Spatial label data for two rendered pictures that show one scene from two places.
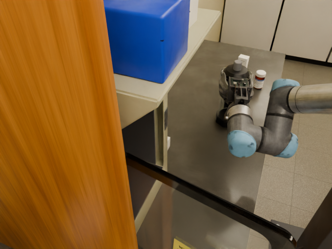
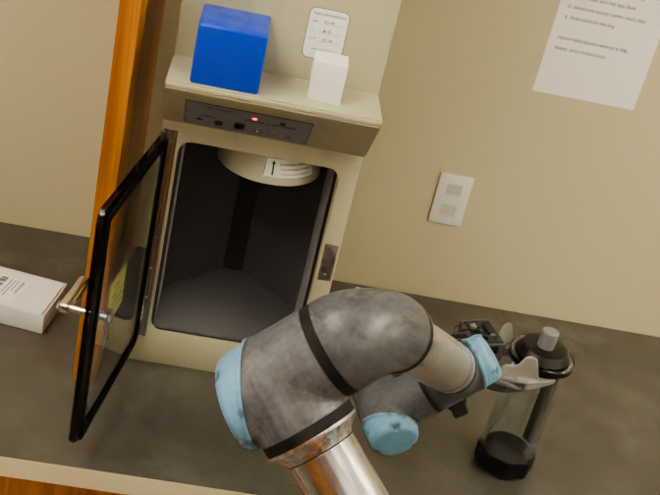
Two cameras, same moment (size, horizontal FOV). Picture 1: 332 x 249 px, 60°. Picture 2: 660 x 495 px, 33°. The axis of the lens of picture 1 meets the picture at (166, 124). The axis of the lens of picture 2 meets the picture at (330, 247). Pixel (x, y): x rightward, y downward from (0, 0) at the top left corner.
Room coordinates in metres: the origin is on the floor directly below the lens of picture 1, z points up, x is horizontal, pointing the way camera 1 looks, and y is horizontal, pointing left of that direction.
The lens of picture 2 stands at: (-0.21, -1.42, 2.10)
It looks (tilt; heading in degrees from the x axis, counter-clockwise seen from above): 28 degrees down; 60
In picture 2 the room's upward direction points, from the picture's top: 14 degrees clockwise
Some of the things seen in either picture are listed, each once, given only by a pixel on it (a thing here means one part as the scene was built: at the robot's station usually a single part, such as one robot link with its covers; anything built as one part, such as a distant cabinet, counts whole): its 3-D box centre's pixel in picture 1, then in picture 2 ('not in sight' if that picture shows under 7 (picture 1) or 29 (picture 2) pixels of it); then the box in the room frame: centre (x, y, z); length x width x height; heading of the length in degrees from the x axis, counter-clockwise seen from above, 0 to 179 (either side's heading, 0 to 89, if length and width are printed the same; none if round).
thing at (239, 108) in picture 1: (238, 116); not in sight; (0.67, -0.22, 1.15); 0.08 x 0.05 x 0.08; 83
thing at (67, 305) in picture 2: not in sight; (83, 298); (0.18, -0.08, 1.20); 0.10 x 0.05 x 0.03; 58
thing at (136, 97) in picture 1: (164, 65); (270, 117); (0.45, 0.00, 1.46); 0.32 x 0.11 x 0.10; 158
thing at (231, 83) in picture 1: (238, 98); (461, 355); (0.75, -0.23, 1.17); 0.12 x 0.08 x 0.09; 173
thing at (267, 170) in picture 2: not in sight; (271, 147); (0.53, 0.14, 1.34); 0.18 x 0.18 x 0.05
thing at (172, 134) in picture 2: not in sight; (152, 239); (0.33, 0.10, 1.19); 0.03 x 0.02 x 0.39; 158
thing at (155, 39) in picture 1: (143, 31); (230, 48); (0.38, 0.03, 1.56); 0.10 x 0.10 x 0.09; 68
